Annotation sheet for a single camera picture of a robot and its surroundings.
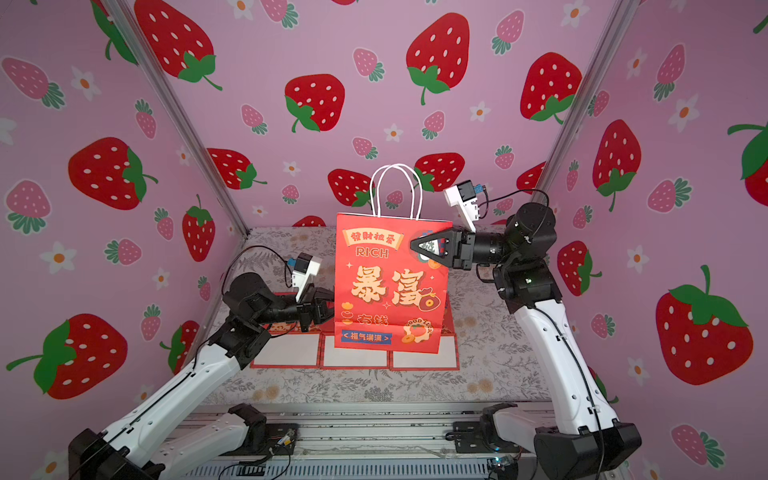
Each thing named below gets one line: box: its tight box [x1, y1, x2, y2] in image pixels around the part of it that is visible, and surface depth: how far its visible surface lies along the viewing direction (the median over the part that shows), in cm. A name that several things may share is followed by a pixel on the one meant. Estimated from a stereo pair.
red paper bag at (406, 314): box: [368, 278, 449, 354], surface depth 56 cm
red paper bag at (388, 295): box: [334, 164, 453, 354], surface depth 54 cm
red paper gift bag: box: [250, 322, 325, 370], surface depth 88 cm
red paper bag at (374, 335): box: [334, 321, 412, 352], surface depth 58 cm
